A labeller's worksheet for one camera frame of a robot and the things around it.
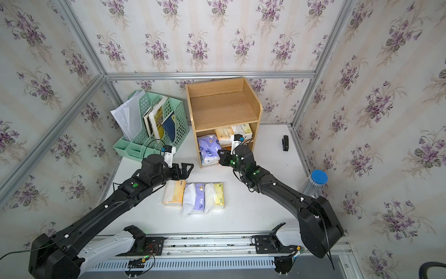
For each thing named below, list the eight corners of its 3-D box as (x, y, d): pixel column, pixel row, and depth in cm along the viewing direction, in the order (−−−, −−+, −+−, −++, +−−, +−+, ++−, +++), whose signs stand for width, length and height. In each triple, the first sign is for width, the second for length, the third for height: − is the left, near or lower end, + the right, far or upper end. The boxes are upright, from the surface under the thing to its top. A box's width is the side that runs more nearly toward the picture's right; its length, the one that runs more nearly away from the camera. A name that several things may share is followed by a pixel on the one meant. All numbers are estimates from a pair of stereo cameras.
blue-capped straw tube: (294, 198, 92) (311, 177, 75) (300, 189, 95) (317, 167, 78) (304, 204, 90) (324, 185, 72) (309, 195, 93) (329, 175, 76)
